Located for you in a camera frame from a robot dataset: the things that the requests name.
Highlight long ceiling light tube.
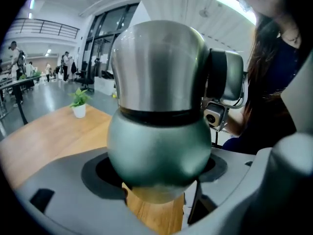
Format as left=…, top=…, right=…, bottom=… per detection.
left=214, top=0, right=257, bottom=25

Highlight small square gripper camera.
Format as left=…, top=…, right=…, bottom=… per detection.
left=203, top=101, right=226, bottom=128

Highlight person's right forearm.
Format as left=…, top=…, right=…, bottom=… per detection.
left=226, top=110, right=246, bottom=137

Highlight green metal bottle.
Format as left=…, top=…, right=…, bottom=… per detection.
left=107, top=108, right=212, bottom=205

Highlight silver bottle lid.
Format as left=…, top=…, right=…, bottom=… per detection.
left=110, top=20, right=211, bottom=127

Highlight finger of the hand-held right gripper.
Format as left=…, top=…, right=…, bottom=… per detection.
left=206, top=47, right=245, bottom=105

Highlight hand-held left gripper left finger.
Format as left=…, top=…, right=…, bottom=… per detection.
left=14, top=147, right=159, bottom=235

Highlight person's black top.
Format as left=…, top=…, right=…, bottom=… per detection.
left=222, top=37, right=310, bottom=155

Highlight green plant in white pot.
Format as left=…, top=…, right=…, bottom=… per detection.
left=67, top=87, right=92, bottom=119

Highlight dark balcony railing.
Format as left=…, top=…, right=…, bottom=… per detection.
left=11, top=18, right=81, bottom=36

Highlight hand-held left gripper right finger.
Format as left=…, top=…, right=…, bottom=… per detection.
left=187, top=147, right=257, bottom=226

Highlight long office desk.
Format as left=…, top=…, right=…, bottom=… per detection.
left=0, top=74, right=42, bottom=126

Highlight black office chair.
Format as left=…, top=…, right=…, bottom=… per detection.
left=75, top=61, right=95, bottom=93

